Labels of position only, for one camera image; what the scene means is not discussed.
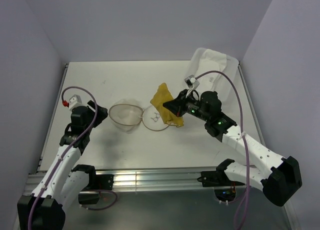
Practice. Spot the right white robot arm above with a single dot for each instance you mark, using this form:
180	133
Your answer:
279	178

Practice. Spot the white bra in tray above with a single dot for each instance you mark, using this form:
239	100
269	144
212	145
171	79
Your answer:
205	60

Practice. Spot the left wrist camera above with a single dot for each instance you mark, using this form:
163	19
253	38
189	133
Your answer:
74	102

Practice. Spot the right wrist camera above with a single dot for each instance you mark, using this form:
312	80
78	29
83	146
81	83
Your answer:
191	82

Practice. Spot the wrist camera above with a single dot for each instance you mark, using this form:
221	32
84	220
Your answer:
191	82
74	102

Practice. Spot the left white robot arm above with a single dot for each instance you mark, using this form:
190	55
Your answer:
45	208

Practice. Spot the aluminium mounting rail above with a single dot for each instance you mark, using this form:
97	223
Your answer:
147	180

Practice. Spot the white mesh laundry bag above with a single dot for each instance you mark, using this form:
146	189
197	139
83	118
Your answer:
128	114

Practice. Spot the white plastic tray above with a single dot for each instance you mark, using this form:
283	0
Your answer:
223	87

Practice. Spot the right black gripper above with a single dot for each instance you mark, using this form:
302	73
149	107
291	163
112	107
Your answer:
178	105

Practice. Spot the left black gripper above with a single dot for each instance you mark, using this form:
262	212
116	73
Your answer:
102	114

